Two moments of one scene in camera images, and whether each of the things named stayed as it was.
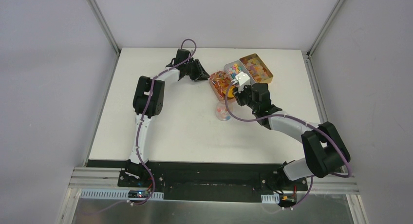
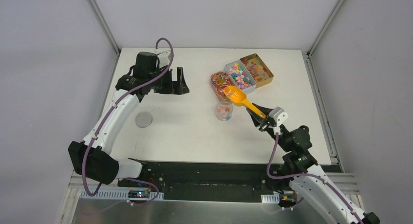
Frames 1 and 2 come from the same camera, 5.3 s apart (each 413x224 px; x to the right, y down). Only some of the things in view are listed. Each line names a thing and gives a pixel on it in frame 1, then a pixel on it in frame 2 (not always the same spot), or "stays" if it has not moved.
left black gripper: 194,69 to 168,85
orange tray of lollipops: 219,82 stays
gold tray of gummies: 256,68 stays
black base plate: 214,181 stays
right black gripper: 238,95 to 259,121
